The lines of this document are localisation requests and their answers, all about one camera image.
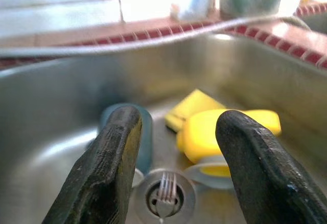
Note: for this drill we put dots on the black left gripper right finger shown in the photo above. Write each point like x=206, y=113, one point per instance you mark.
x=263, y=168

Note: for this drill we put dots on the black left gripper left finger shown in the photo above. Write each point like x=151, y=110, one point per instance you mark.
x=107, y=162

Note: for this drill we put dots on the steel fork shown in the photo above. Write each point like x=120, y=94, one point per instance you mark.
x=167, y=188

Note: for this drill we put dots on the yellow plastic bowl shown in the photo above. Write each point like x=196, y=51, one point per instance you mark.
x=201, y=134

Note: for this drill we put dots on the blue ceramic mug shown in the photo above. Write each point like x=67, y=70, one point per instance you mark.
x=146, y=137

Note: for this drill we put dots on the steel sink basin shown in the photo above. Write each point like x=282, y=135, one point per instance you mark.
x=51, y=94
x=316, y=20

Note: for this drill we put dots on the yellow sponge green scourer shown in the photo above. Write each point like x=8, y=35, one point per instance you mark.
x=189, y=106

